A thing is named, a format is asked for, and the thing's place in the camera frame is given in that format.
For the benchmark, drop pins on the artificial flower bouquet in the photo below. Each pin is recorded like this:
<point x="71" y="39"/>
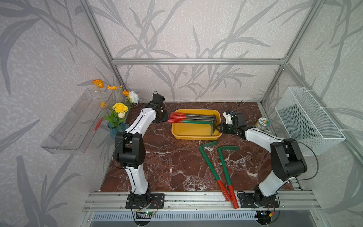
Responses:
<point x="117" y="110"/>

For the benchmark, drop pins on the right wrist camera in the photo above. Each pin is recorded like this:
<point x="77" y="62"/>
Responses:
<point x="228" y="117"/>

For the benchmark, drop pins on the yellow plastic storage box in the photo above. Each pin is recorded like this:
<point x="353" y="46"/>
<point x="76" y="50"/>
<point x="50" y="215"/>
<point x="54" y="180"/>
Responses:
<point x="216" y="134"/>

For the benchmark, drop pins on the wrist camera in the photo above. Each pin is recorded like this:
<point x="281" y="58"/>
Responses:
<point x="228" y="117"/>
<point x="158" y="99"/>

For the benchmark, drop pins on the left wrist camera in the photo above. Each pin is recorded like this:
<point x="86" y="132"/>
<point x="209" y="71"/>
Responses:
<point x="158" y="99"/>

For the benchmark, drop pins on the blue glass flower vase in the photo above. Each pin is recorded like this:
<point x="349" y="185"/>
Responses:
<point x="114" y="131"/>

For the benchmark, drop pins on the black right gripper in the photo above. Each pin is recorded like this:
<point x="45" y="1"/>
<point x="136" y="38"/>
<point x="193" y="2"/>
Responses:
<point x="222" y="127"/>

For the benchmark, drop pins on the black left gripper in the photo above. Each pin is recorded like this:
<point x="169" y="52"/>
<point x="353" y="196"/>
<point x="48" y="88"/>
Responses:
<point x="165" y="118"/>

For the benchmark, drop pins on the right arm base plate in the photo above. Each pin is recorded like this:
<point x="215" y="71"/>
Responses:
<point x="249" y="200"/>

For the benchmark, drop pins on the left circuit board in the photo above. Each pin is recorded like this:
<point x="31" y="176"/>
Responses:
<point x="145" y="215"/>

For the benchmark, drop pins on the white wire mesh basket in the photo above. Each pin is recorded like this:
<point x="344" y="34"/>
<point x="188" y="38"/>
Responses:
<point x="307" y="122"/>

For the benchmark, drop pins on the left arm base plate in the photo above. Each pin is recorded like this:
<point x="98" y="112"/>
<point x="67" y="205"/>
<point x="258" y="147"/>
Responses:
<point x="149" y="201"/>

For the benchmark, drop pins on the clear acrylic wall shelf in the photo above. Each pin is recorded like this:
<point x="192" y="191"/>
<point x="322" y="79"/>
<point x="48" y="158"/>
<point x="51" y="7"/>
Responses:
<point x="76" y="130"/>

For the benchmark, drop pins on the circuit board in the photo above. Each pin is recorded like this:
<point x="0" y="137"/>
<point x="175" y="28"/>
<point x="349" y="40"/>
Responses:
<point x="264" y="215"/>
<point x="145" y="215"/>

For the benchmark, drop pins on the aluminium frame profile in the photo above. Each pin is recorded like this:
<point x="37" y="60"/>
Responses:
<point x="233" y="50"/>

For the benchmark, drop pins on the right circuit board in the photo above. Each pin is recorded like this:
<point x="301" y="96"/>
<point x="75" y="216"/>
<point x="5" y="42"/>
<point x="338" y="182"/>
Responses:
<point x="264" y="215"/>

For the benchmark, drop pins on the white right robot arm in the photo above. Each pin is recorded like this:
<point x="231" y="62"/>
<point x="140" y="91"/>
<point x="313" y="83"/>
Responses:
<point x="287" y="160"/>

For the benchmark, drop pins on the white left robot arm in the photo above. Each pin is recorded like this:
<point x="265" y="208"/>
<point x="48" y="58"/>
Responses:
<point x="130" y="150"/>

